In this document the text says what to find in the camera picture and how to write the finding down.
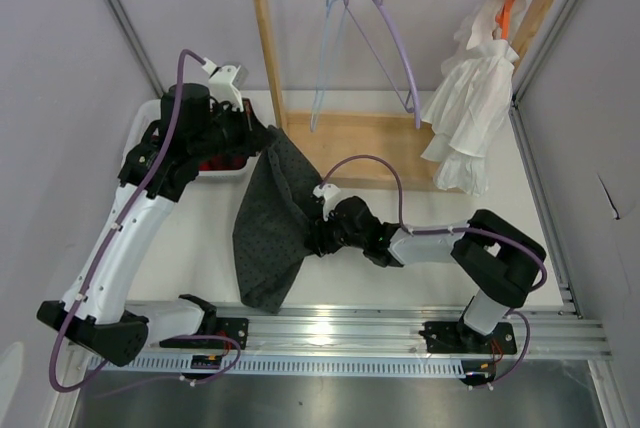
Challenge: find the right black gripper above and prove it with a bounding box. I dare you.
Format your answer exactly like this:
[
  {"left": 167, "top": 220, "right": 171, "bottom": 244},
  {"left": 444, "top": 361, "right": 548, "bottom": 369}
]
[{"left": 304, "top": 203, "right": 366, "bottom": 257}]

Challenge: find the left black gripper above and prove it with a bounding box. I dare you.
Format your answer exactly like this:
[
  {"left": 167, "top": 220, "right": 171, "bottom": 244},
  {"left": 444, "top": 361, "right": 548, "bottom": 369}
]
[{"left": 191, "top": 97, "right": 276, "bottom": 163}]

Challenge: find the dark grey dotted skirt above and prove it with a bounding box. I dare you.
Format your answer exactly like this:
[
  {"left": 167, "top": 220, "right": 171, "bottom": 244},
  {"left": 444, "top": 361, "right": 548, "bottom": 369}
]
[{"left": 232, "top": 126, "right": 322, "bottom": 314}]

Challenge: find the light blue wire hanger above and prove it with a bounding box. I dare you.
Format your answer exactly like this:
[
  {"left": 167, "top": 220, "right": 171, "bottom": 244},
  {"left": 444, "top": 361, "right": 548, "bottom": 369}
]
[{"left": 309, "top": 0, "right": 340, "bottom": 133}]

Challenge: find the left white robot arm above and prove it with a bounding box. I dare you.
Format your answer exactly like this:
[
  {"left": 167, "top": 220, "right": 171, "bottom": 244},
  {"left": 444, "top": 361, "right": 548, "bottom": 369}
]
[{"left": 37, "top": 82, "right": 268, "bottom": 367}]

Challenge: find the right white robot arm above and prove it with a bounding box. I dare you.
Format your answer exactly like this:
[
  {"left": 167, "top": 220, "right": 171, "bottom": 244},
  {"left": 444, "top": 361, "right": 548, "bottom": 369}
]
[{"left": 305, "top": 196, "right": 547, "bottom": 354}]

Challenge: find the purple plastic hanger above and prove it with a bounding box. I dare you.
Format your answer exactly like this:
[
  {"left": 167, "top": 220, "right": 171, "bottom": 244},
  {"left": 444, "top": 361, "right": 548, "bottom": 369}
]
[{"left": 334, "top": 0, "right": 425, "bottom": 129}]

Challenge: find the orange plastic hanger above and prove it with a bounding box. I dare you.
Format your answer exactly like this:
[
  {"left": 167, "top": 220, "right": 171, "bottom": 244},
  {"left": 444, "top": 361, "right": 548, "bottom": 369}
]
[{"left": 495, "top": 0, "right": 518, "bottom": 40}]

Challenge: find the red plaid garment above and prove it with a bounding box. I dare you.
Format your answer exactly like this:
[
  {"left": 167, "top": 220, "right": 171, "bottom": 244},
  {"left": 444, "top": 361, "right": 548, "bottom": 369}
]
[{"left": 197, "top": 100, "right": 254, "bottom": 173}]

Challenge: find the wooden clothes rack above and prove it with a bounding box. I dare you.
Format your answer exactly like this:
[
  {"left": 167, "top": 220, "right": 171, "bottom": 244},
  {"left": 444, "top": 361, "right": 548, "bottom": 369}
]
[{"left": 253, "top": 0, "right": 555, "bottom": 191}]

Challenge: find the white plastic basket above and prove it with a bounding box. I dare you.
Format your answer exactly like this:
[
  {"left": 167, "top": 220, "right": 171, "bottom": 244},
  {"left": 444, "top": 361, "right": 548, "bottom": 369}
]
[{"left": 122, "top": 99, "right": 250, "bottom": 182}]

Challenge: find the white ruffled garment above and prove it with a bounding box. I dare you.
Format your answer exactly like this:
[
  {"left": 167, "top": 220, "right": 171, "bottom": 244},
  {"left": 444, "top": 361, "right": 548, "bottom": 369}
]
[{"left": 421, "top": 0, "right": 520, "bottom": 196}]

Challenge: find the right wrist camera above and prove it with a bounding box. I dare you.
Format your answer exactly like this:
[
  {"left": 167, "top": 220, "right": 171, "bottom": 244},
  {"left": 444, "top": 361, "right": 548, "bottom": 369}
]
[{"left": 312, "top": 183, "right": 341, "bottom": 221}]

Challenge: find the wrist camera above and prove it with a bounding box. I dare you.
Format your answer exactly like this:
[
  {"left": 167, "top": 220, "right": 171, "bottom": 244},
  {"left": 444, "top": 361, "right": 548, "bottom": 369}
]
[
  {"left": 312, "top": 183, "right": 341, "bottom": 221},
  {"left": 202, "top": 58, "right": 248, "bottom": 112}
]

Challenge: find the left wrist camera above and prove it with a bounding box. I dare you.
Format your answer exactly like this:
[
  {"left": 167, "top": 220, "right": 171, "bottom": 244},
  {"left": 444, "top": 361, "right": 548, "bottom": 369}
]
[{"left": 202, "top": 58, "right": 248, "bottom": 112}]

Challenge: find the aluminium mounting rail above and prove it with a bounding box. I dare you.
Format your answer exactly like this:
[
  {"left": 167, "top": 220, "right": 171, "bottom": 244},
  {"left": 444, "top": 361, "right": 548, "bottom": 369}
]
[{"left": 67, "top": 300, "right": 612, "bottom": 362}]

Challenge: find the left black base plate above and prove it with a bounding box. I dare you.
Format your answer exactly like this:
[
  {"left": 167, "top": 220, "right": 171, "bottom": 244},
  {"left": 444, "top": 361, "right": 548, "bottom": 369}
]
[{"left": 159, "top": 317, "right": 250, "bottom": 350}]

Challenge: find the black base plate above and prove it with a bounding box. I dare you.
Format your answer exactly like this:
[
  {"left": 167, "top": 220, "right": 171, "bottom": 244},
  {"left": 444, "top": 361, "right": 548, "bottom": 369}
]
[
  {"left": 159, "top": 317, "right": 250, "bottom": 350},
  {"left": 418, "top": 321, "right": 517, "bottom": 355}
]

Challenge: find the white slotted cable duct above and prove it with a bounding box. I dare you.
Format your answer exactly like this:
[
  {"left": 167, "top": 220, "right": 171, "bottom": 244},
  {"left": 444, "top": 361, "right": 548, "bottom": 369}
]
[{"left": 122, "top": 352, "right": 465, "bottom": 379}]

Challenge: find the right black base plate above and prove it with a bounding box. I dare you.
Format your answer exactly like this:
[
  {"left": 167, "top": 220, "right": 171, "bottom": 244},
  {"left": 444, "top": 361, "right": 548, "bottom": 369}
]
[{"left": 418, "top": 321, "right": 517, "bottom": 355}]

